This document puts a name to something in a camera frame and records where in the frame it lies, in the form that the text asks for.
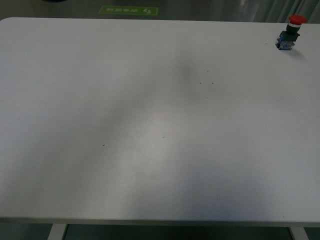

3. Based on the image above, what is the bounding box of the red push button switch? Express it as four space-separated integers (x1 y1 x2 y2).
275 14 307 51

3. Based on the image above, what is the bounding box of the white table leg left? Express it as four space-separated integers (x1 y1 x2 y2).
47 223 68 240

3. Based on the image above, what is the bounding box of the green floor sign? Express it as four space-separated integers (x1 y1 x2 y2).
98 6 159 16

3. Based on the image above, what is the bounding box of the white table leg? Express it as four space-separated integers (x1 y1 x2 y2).
288 227 309 240
47 223 68 240

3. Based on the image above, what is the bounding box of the white table leg right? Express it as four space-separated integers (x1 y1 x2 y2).
288 227 309 240

